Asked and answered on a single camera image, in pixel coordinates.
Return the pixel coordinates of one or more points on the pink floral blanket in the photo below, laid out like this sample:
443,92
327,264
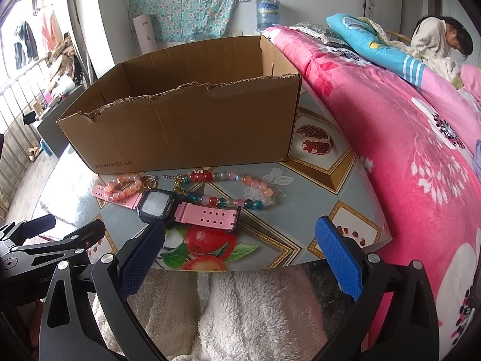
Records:
429,193

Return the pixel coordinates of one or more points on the hanging clothes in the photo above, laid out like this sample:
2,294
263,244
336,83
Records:
35,41

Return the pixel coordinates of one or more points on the gold butterfly brooch rings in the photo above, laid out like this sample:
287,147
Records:
150,183

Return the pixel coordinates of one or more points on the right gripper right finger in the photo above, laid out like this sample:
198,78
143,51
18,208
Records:
410,328

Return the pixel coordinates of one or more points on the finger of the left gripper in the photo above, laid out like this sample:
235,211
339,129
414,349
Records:
78,241
17,233

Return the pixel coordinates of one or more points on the rolled pink mat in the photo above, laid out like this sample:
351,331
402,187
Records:
145,34

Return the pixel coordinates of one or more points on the floral teal wall cloth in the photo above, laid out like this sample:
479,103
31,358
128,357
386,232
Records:
183,20

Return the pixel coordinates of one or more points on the blue water jug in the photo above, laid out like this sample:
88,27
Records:
267,14

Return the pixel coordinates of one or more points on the blue striped pillow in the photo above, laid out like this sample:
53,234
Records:
364,39

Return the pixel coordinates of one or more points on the fruit pattern tablecloth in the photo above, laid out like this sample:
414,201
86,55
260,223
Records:
281,203

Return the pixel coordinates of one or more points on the brown cardboard box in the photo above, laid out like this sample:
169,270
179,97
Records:
226,101

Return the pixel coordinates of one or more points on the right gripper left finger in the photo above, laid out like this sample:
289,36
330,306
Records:
68,327

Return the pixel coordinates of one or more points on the pink strap digital watch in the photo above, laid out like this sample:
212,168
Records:
157,204

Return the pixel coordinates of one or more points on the dark grey cabinet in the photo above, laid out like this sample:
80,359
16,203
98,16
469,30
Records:
47,127

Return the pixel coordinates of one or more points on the person in white top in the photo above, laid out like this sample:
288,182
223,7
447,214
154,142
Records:
433,40

